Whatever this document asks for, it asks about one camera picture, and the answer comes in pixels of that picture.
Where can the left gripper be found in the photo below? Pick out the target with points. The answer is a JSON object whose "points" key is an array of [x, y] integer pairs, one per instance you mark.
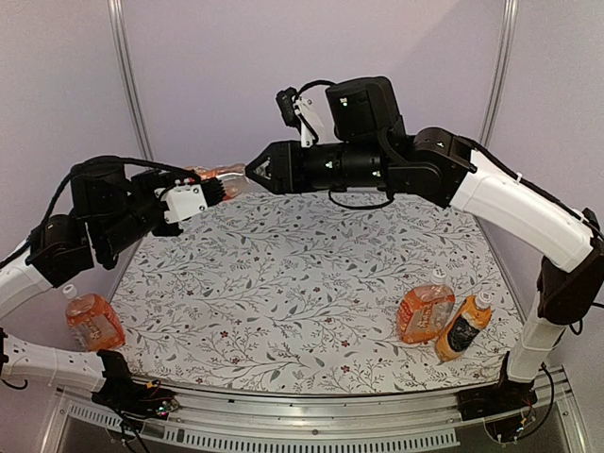
{"points": [[167, 178]]}

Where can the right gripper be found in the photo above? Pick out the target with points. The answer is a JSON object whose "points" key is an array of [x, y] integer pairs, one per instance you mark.
{"points": [[283, 171]]}

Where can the orange tea bottle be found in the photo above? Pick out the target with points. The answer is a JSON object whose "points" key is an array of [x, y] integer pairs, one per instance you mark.
{"points": [[92, 320], [232, 177], [425, 309]]}

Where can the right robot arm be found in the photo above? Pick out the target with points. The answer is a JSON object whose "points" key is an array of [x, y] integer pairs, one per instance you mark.
{"points": [[373, 150]]}

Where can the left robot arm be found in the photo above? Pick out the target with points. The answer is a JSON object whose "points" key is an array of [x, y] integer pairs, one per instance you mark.
{"points": [[102, 207]]}

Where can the dark label orange bottle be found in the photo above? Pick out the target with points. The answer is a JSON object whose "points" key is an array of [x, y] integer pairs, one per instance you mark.
{"points": [[473, 316]]}

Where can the floral patterned table mat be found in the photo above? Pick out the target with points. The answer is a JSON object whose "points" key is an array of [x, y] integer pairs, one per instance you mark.
{"points": [[299, 295]]}

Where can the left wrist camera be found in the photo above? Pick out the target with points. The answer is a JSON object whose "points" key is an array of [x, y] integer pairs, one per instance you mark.
{"points": [[182, 202]]}

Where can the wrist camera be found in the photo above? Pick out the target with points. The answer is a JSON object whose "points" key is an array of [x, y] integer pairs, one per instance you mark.
{"points": [[182, 202], [297, 112]]}

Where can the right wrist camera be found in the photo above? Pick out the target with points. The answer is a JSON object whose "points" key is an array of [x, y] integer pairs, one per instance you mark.
{"points": [[297, 112]]}

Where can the left aluminium frame post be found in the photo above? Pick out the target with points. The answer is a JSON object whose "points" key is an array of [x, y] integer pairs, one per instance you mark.
{"points": [[133, 103]]}

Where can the aluminium frame post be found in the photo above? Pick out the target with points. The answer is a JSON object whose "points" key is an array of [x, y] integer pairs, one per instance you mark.
{"points": [[502, 61], [133, 103]]}

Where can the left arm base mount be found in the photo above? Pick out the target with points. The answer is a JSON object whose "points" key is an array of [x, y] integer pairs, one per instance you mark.
{"points": [[121, 393]]}

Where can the right aluminium frame post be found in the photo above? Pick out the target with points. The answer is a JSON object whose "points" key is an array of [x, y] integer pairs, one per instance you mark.
{"points": [[502, 61]]}

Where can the aluminium front rail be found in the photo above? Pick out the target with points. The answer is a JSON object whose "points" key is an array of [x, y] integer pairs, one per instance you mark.
{"points": [[220, 420]]}

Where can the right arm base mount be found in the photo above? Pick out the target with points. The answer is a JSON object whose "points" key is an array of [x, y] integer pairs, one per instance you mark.
{"points": [[503, 401]]}

